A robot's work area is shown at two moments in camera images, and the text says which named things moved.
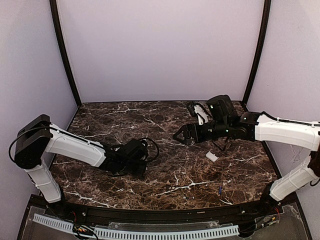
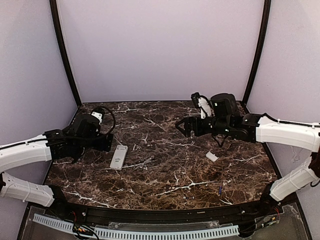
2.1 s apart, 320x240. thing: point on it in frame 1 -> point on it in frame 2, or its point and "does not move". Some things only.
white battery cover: x=212 y=156 does not move
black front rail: x=90 y=213 does not move
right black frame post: x=265 y=26 does not move
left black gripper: x=139 y=169 -> x=105 y=142
